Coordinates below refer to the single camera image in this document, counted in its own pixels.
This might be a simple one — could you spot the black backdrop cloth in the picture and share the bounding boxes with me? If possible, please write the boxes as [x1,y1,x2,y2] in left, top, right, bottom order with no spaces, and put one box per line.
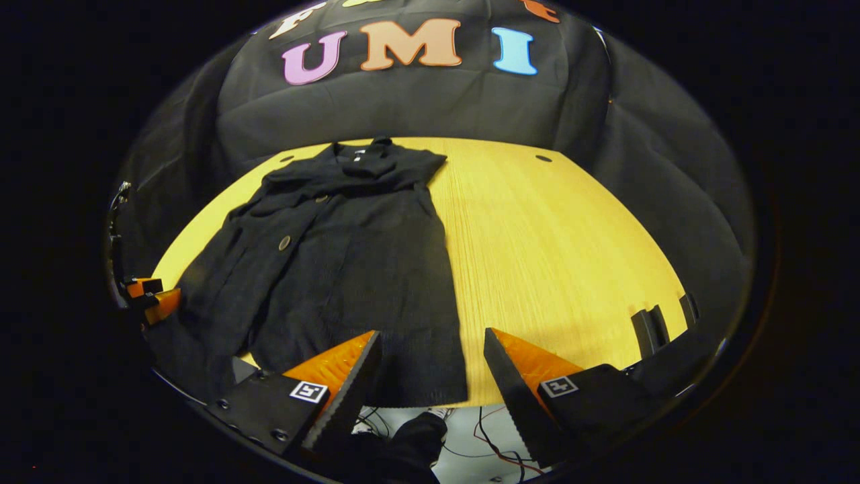
[111,0,757,317]

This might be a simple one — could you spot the red cable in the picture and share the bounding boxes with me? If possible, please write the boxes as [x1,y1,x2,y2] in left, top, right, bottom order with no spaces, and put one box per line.
[470,403,546,475]

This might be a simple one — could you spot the black cable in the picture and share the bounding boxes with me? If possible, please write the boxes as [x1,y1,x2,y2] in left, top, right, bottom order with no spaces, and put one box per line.
[356,407,405,439]

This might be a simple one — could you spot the black buttoned shirt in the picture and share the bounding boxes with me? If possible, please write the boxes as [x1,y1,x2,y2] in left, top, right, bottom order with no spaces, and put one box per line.
[144,136,469,409]

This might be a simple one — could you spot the person's black trouser leg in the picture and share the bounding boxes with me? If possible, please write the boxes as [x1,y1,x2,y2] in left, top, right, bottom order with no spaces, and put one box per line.
[336,411,449,484]

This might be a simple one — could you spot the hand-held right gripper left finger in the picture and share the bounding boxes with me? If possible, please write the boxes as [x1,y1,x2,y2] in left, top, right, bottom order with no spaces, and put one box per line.
[208,329,382,458]

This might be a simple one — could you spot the black slotted stand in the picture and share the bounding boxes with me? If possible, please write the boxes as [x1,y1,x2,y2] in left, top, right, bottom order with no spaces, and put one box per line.
[628,292,723,404]

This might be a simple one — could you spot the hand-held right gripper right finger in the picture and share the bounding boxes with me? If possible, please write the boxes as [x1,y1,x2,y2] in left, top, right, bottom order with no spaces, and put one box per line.
[484,327,662,469]

